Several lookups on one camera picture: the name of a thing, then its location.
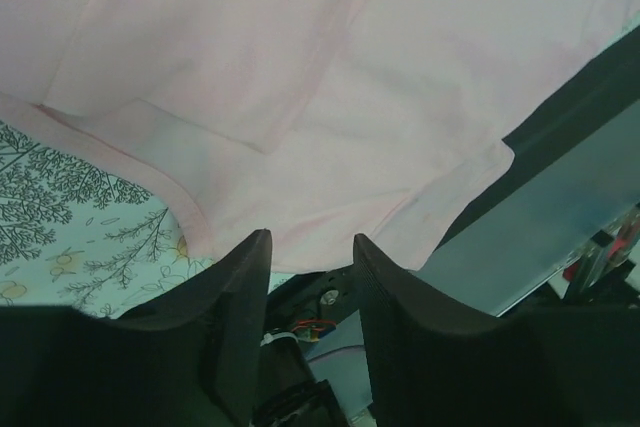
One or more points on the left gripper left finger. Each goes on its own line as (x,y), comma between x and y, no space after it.
(218,317)

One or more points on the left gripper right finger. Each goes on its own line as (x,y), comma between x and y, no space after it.
(413,333)

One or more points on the pink t shirt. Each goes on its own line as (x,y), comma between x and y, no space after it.
(315,119)

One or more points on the floral table mat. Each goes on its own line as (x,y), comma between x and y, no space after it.
(72,234)

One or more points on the aluminium frame rail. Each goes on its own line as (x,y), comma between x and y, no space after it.
(536,231)

